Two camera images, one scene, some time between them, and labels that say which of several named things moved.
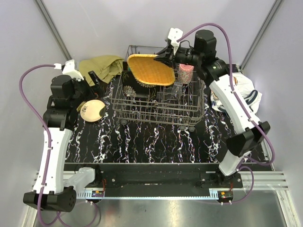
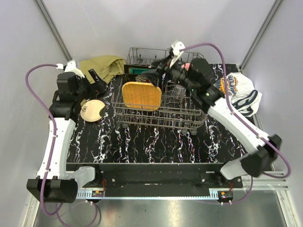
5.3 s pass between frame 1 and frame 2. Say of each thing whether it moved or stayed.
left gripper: stayed
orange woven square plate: moved
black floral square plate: moved
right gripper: moved
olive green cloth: stayed
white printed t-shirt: stayed
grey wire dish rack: stayed
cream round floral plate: stayed
